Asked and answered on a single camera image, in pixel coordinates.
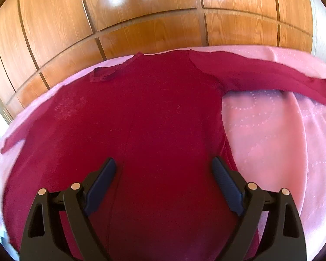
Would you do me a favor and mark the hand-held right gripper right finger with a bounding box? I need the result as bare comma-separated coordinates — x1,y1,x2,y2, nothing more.
210,156,307,261

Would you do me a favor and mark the dark red sweater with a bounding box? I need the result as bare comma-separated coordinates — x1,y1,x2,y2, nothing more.
0,49,326,261

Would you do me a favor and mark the pink blanket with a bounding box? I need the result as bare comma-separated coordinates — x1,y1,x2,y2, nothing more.
0,45,326,261

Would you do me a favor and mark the wooden wardrobe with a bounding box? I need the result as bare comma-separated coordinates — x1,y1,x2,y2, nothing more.
0,0,315,121

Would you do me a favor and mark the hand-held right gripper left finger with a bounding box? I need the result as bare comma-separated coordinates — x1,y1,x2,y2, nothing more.
20,157,117,261

